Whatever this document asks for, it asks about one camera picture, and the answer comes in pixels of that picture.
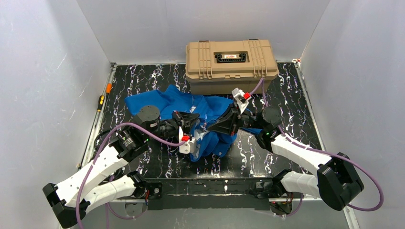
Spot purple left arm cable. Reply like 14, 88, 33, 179
75, 122, 191, 229

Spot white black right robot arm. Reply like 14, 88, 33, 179
207, 104, 364, 210

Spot tan plastic toolbox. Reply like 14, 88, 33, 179
186, 39, 279, 95

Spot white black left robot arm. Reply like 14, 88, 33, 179
43, 105, 199, 229

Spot orange handled screwdriver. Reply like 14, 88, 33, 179
105, 83, 112, 94

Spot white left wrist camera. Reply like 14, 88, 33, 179
178, 127, 196, 154

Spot yellow black handled screwdriver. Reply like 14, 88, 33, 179
97, 95, 105, 112

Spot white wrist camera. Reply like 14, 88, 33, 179
232, 88, 251, 114
178, 127, 196, 154

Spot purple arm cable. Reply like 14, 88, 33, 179
248, 77, 384, 212
75, 122, 191, 229

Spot blue zip jacket white lining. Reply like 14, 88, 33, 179
124, 84, 263, 163

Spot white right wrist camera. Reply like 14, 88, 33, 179
232, 88, 251, 114

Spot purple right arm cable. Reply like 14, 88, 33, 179
248, 77, 384, 212

